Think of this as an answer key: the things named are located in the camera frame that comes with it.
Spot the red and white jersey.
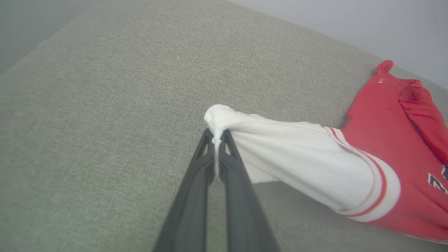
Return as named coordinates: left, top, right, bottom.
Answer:
left=204, top=59, right=448, bottom=244

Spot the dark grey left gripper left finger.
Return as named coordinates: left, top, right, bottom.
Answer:
left=153, top=128, right=215, bottom=252

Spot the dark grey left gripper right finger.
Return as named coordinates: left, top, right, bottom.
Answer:
left=218, top=129, right=280, bottom=252

